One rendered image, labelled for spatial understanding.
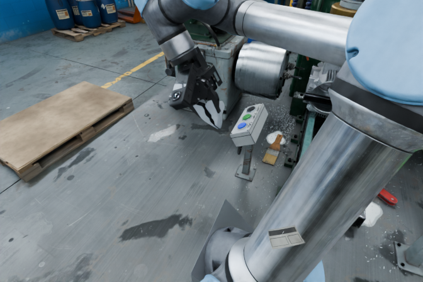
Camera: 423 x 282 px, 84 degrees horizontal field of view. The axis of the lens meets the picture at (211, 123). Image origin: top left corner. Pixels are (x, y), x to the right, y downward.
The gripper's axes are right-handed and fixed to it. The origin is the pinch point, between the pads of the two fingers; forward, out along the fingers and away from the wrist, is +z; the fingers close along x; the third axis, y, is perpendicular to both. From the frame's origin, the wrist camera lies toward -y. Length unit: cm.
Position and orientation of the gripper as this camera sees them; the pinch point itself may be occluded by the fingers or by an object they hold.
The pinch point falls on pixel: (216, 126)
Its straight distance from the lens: 62.9
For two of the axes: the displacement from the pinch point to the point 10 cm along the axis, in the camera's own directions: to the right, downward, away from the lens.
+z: 4.6, 8.1, 3.7
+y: 4.1, -5.6, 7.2
